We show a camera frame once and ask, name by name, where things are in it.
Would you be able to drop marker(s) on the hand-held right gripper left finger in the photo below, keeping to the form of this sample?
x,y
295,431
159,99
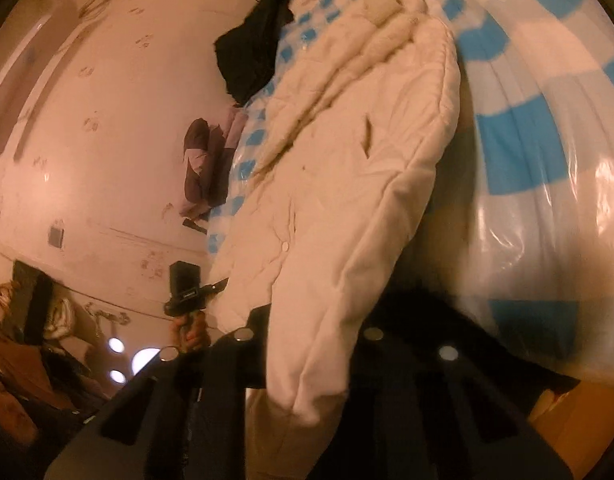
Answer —
x,y
197,410

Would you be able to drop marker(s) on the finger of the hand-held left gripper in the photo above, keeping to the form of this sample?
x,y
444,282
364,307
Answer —
x,y
217,286

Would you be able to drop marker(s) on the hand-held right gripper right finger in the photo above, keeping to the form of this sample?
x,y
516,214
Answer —
x,y
427,410

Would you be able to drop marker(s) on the white padded coat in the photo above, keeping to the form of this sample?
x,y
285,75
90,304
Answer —
x,y
347,160

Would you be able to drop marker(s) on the pile of clothes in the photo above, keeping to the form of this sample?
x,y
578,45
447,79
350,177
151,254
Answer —
x,y
32,390

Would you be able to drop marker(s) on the person's left hand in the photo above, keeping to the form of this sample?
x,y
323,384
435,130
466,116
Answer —
x,y
189,332

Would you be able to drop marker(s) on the dark narrow object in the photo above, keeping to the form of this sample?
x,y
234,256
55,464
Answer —
x,y
194,225

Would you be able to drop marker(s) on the purple and brown folded blanket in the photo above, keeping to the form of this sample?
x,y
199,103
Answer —
x,y
207,160

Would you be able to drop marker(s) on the black flat panel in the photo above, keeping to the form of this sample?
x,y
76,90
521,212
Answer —
x,y
34,300

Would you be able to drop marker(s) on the black jacket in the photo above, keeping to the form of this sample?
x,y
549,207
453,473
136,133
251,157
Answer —
x,y
252,45

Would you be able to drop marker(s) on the blue checkered plastic-covered bedding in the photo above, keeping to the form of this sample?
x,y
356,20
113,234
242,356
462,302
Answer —
x,y
527,150

